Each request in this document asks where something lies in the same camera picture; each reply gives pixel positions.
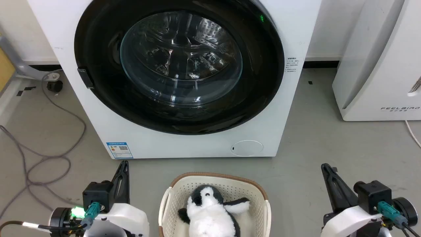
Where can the black floor tape strip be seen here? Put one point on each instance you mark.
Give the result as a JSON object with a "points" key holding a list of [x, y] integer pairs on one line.
{"points": [[25, 90]]}

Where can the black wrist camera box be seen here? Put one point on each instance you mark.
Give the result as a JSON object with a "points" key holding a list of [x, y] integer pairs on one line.
{"points": [[373, 194], [98, 192]]}

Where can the white front-load washing machine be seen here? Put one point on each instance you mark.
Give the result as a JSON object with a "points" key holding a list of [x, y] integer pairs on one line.
{"points": [[184, 144]]}

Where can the round white filter cover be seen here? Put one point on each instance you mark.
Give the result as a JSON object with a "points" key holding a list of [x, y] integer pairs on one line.
{"points": [[247, 148]]}

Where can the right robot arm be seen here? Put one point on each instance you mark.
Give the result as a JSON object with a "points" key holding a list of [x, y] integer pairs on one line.
{"points": [[405, 210]]}

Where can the small text sticker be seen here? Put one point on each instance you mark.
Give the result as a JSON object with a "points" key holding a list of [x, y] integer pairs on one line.
{"points": [[292, 64]]}

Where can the blue energy label sticker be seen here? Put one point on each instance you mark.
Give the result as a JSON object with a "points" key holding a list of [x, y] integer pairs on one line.
{"points": [[119, 150]]}

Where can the black white penguin plush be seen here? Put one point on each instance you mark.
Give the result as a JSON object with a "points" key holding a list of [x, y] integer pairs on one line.
{"points": [[209, 215]]}

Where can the yellow wooden board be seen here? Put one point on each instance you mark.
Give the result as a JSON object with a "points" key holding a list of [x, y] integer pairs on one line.
{"points": [[5, 70]]}

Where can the black caster wheel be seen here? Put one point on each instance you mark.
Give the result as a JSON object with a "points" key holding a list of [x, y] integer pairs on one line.
{"points": [[55, 86]]}

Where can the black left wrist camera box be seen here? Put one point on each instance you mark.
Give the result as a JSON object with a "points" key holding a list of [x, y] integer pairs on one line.
{"points": [[98, 192]]}

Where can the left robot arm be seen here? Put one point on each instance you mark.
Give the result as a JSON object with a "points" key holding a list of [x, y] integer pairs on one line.
{"points": [[62, 220]]}

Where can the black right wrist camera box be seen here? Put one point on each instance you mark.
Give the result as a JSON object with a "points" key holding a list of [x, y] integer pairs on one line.
{"points": [[373, 194]]}

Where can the white air purifier appliance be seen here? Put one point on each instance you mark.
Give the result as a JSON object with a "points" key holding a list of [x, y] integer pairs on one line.
{"points": [[381, 65]]}

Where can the grey metal frame leg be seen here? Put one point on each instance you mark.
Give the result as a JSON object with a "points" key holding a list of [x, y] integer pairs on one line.
{"points": [[19, 64]]}

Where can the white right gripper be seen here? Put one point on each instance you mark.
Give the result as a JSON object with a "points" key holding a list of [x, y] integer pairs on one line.
{"points": [[348, 222]]}

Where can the black round washer door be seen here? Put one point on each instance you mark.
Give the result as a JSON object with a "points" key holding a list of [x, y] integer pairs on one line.
{"points": [[98, 82]]}

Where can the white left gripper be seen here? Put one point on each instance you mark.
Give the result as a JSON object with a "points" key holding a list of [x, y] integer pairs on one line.
{"points": [[126, 219]]}

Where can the cream plastic laundry basket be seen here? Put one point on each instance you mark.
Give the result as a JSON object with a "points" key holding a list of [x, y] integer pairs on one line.
{"points": [[215, 181]]}

